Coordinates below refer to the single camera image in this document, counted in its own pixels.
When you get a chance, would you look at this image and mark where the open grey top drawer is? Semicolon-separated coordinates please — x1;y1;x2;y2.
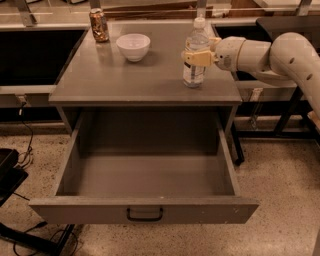
30;110;259;224

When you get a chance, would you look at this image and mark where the clear plastic water bottle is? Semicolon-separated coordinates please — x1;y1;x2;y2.
183;16;209;88

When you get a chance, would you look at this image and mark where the black cable on floor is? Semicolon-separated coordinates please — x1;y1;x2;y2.
16;101;35;168

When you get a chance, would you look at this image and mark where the black equipment base on left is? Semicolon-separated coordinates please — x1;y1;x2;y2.
0;148;76;256

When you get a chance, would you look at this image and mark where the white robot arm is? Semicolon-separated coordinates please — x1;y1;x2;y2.
181;32;320;117

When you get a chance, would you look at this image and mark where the patterned drink can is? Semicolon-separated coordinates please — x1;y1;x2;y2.
89;8;109;42

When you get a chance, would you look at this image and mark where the grey cabinet with counter top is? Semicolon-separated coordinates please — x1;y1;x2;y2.
49;20;241;130

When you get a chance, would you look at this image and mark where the black drawer handle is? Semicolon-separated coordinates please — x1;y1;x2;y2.
126;208;163;222

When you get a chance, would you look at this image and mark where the white ceramic bowl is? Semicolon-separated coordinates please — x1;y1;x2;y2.
116;33;151;62

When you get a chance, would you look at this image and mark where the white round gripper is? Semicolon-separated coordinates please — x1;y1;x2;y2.
181;36;246;71

